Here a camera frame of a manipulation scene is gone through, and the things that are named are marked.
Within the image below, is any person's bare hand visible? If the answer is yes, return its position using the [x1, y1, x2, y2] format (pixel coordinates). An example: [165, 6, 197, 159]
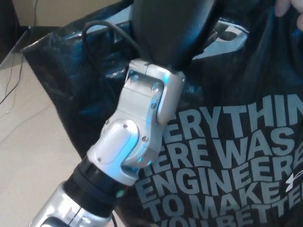
[274, 0, 303, 29]

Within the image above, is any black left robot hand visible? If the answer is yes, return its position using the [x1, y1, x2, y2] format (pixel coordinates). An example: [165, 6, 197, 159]
[131, 0, 221, 72]

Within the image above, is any dark slanted board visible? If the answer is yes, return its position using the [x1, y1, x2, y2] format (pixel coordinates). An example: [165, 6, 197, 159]
[0, 25, 31, 71]

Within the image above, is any black plastic bag grey print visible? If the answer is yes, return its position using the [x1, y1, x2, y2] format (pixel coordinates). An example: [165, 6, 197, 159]
[22, 0, 303, 227]

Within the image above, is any thin black cable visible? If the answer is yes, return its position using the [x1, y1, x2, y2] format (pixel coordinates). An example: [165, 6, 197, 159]
[4, 61, 15, 96]

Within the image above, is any thin grey cable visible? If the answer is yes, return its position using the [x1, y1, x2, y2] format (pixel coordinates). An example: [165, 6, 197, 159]
[0, 105, 52, 144]

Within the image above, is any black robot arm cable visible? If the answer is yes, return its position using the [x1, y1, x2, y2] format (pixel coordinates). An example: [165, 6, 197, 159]
[82, 20, 149, 96]

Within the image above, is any thick black cable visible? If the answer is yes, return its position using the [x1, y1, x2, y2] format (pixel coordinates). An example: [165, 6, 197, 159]
[0, 0, 40, 105]

